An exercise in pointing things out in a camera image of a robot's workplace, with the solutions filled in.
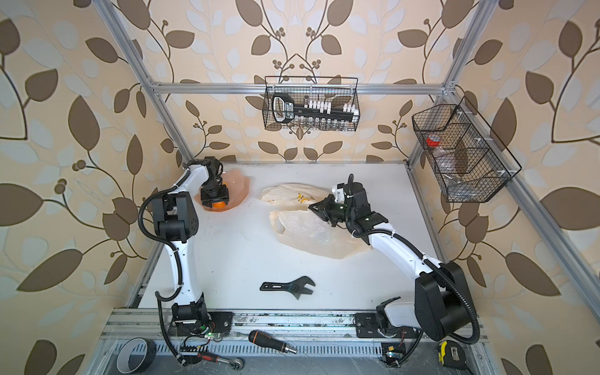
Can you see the yellow black tape measure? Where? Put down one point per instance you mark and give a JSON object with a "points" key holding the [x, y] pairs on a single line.
{"points": [[452, 355]]}

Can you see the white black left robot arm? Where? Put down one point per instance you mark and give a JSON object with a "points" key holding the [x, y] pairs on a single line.
{"points": [[169, 217]]}

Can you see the black tape roll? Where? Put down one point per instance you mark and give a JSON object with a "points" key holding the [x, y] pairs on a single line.
{"points": [[136, 356]]}

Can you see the black adjustable wrench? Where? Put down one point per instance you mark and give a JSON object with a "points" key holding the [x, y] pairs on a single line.
{"points": [[297, 288]]}

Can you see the black orange screwdriver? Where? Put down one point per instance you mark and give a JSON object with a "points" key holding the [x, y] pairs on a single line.
{"points": [[264, 340]]}

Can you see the clear bottle red cap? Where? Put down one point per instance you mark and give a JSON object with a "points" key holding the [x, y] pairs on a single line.
{"points": [[445, 162]]}

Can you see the black wire basket back wall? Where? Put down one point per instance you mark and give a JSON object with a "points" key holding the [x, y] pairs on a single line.
{"points": [[337, 89]]}

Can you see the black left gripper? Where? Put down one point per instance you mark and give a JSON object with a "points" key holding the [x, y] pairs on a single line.
{"points": [[223, 197]]}

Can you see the red handled ratchet wrench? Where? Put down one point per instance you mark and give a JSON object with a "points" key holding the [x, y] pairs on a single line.
{"points": [[235, 364]]}

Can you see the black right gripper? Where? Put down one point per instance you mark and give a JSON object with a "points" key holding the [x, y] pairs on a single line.
{"points": [[324, 212]]}

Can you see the black wire basket wall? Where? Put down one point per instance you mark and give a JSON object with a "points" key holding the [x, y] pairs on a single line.
{"points": [[337, 89], [484, 160]]}

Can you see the black wire basket right wall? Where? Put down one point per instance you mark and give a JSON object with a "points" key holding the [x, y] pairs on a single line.
{"points": [[484, 160]]}

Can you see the socket set holder black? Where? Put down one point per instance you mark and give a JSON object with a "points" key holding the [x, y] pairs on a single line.
{"points": [[286, 110]]}

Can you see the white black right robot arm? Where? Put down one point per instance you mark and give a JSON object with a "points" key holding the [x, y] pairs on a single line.
{"points": [[442, 305]]}

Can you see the banana print plastic bag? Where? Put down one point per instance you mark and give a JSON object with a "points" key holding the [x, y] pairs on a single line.
{"points": [[298, 227]]}

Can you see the pink fruit plate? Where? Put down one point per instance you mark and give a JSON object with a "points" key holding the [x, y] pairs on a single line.
{"points": [[238, 185]]}

